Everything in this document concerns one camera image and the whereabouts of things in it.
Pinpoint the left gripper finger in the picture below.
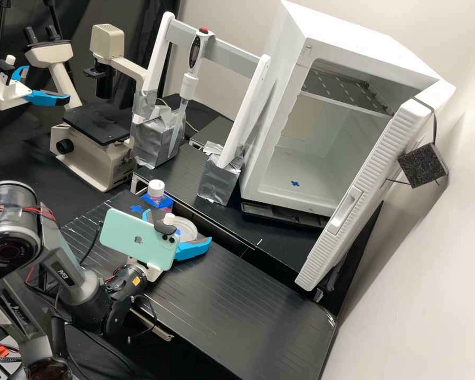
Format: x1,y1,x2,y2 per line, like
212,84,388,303
12,64,31,85
23,90,72,107

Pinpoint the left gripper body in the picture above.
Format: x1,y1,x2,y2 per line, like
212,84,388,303
0,77,34,112

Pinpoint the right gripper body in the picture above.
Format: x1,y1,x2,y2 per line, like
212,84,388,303
126,256,162,283

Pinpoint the petri dish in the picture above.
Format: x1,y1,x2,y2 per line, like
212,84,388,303
170,215,200,243

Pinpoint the white incubator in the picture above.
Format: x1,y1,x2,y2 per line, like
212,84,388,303
237,0,441,220

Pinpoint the incubator door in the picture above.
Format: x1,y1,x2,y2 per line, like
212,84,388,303
294,79,458,292

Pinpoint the blue bottle holder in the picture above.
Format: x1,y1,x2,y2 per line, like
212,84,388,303
139,193,175,212

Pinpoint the small bottle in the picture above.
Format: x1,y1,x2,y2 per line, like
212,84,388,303
147,178,167,204

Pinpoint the black platform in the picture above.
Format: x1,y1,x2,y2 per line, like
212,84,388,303
61,189,338,380
131,141,334,278
189,116,235,151

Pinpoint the cream microscope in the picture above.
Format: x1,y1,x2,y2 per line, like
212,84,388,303
23,23,152,194

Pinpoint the black tray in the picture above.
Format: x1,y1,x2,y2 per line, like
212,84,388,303
240,200,330,232

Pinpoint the pipette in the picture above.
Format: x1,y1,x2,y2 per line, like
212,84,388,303
168,26,216,158

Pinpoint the white pipette stand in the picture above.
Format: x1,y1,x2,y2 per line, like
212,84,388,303
129,11,272,207

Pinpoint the right wrist camera phone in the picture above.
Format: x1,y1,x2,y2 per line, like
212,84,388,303
98,207,181,272

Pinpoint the black cable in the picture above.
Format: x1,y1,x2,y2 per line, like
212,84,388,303
80,223,104,266

